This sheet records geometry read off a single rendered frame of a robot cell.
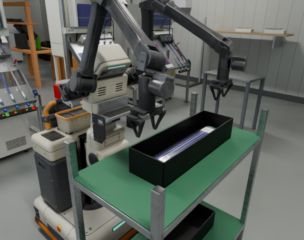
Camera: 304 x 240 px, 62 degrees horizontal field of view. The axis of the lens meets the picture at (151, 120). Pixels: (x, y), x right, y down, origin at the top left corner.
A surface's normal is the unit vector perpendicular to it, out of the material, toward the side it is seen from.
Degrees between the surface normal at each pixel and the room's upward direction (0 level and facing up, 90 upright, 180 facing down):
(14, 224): 0
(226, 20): 90
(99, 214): 0
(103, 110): 90
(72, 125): 92
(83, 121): 92
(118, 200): 0
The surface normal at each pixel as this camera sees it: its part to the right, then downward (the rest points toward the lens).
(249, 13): -0.66, 0.27
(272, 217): 0.02, -0.92
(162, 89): 0.62, 0.31
